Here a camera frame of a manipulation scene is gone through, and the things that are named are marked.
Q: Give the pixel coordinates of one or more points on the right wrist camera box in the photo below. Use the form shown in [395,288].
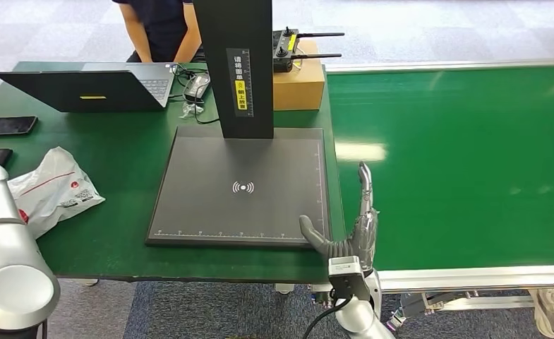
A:
[349,278]

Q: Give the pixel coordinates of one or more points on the person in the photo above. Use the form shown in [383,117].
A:
[164,28]

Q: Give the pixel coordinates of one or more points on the dark grey laptop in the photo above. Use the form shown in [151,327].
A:
[94,91]

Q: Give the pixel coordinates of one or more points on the brown cardboard box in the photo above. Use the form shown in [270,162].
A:
[300,89]

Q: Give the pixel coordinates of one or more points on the white table foot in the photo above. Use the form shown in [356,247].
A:
[284,288]
[89,282]

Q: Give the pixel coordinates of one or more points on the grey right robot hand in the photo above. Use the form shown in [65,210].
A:
[363,236]

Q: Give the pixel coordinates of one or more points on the green conveyor belt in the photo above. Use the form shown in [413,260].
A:
[468,140]

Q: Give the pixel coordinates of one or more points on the black remote controller with antennas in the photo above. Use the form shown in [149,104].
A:
[283,51]

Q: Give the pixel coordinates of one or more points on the crumpled clear plastic wrap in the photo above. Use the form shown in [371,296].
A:
[190,110]

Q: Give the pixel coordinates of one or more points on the black smartphone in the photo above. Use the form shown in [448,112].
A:
[8,125]

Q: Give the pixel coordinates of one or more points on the grey power adapter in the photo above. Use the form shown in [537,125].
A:
[197,86]

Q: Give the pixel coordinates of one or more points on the black weighing scanner device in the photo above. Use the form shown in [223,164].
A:
[239,201]

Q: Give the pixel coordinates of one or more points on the white courier bag red print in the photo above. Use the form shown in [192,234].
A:
[57,192]

